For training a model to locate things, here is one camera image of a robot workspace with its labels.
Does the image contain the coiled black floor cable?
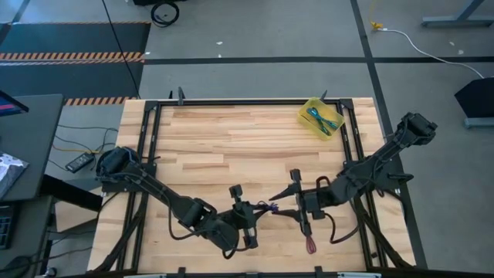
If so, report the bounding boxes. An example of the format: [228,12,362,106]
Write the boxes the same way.
[150,0,181,29]

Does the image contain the black keyboard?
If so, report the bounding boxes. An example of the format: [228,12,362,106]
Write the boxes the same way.
[0,203,17,250]

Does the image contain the yellow hanging cord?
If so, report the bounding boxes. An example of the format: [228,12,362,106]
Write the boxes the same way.
[369,0,385,32]

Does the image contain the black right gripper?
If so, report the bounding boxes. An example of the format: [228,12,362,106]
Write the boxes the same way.
[269,168,327,237]

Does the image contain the teal braided USB-C cable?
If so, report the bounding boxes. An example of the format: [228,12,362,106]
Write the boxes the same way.
[306,107,340,131]

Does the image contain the green braided USB-C cable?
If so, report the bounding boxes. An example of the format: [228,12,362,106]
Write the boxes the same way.
[308,112,333,137]

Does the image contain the black side desk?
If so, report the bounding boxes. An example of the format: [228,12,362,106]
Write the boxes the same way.
[0,93,66,204]

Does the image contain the yellow translucent plastic bin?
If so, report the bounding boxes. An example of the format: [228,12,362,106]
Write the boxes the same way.
[296,97,346,141]

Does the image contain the thin black hanging cable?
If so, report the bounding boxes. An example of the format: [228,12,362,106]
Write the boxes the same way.
[101,0,140,100]

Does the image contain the screen with red-blue display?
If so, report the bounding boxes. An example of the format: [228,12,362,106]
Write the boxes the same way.
[0,90,30,117]

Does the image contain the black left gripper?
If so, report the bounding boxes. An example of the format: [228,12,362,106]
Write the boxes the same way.
[229,184,273,250]

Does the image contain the black hazard-striped floor mat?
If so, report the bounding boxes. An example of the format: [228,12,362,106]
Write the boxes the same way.
[0,21,152,107]

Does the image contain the black aluminium table frame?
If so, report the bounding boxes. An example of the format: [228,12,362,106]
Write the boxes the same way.
[91,97,418,278]

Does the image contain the black box on stand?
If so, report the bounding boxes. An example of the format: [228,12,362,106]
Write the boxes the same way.
[454,76,494,130]

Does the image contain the black power adapter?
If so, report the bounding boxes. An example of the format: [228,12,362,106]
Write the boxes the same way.
[64,151,96,174]

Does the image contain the white floor cable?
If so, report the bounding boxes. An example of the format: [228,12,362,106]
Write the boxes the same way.
[380,27,486,80]

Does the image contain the printed paper sheet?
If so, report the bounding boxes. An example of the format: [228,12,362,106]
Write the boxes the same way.
[0,151,30,200]

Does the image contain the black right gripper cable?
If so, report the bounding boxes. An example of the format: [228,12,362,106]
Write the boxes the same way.
[315,175,362,246]

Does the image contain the grey table leg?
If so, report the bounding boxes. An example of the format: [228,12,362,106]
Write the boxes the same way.
[421,0,494,29]

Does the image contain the purple braided USB-C cable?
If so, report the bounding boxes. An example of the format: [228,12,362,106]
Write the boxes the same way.
[257,199,279,215]

